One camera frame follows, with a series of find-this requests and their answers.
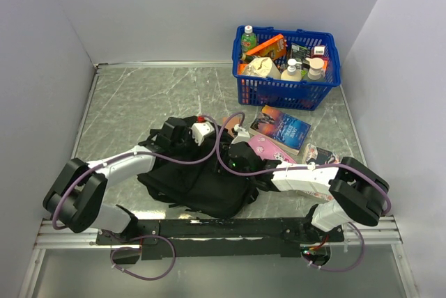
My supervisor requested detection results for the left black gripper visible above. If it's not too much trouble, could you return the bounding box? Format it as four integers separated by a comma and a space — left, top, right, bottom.
170, 127, 205, 163

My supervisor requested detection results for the black student backpack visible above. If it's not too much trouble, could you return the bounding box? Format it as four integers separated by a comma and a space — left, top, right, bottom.
137, 116, 259, 219

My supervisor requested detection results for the brown leather wallet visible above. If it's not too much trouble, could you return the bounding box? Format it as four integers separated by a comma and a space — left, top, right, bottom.
225, 115, 241, 133

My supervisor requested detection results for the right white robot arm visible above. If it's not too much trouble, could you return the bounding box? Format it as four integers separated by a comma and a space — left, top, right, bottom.
215, 142, 391, 241

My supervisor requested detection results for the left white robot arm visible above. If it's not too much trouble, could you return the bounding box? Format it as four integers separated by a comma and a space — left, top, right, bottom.
43, 116, 214, 244

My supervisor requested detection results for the beige crumpled paper bag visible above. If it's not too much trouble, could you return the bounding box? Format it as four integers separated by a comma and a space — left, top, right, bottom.
241, 57, 281, 80

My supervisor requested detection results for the pink cartoon pencil case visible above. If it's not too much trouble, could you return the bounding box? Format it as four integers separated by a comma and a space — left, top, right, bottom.
248, 135, 295, 164

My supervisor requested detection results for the blue sunset cover book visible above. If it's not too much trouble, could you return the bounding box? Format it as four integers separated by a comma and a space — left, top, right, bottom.
249, 105, 311, 155

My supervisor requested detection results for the floral cover book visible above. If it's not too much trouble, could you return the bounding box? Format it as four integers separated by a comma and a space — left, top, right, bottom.
298, 143, 341, 203

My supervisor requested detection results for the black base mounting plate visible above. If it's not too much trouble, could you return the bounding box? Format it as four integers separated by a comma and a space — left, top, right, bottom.
96, 217, 344, 260

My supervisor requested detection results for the white pump lotion bottle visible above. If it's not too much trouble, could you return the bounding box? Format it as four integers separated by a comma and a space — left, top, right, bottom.
280, 58, 302, 81

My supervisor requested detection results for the blue plastic shopping basket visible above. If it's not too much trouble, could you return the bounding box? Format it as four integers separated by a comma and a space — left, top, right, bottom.
232, 25, 341, 111

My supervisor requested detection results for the orange snack box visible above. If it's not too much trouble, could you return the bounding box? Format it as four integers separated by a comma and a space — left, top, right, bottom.
245, 33, 286, 61

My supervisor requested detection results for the green drink bottle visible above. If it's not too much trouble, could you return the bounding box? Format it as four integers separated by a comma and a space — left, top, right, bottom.
240, 25, 257, 53

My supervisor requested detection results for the dark green packet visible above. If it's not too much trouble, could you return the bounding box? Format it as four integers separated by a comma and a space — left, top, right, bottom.
288, 43, 311, 70

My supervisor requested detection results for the beige cap pump bottle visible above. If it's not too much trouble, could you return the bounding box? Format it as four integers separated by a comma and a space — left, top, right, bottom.
305, 58, 325, 82

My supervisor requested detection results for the small white red box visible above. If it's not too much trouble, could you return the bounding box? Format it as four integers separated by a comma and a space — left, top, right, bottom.
312, 45, 326, 58

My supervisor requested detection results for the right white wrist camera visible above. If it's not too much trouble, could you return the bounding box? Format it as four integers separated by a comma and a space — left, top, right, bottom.
231, 124, 251, 145

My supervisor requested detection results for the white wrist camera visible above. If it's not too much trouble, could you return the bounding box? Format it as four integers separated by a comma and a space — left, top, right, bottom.
231, 124, 251, 145
191, 116, 215, 146

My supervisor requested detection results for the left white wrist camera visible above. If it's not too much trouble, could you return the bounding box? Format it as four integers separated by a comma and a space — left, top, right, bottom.
191, 116, 215, 146

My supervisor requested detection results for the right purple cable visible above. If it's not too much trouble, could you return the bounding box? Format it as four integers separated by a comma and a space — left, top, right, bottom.
214, 111, 392, 273

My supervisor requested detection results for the aluminium rail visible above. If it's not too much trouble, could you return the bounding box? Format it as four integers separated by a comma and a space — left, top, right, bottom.
33, 217, 402, 249

